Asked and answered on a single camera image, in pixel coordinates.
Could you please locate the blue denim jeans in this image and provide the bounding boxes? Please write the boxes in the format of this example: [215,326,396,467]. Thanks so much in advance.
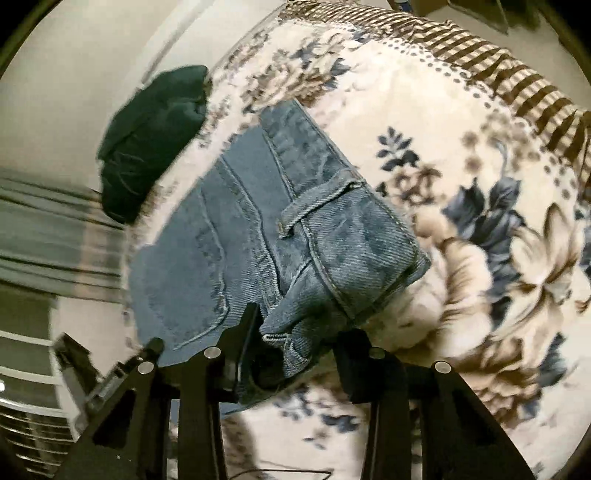
[128,101,430,408]

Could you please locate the striped grey curtain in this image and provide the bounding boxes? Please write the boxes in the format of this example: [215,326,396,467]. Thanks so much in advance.
[1,168,125,303]

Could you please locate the floral and checkered bed blanket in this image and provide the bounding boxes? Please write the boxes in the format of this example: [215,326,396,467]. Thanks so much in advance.
[127,1,590,479]

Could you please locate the dark green cloth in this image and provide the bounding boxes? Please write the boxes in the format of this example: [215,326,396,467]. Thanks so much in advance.
[97,65,208,225]

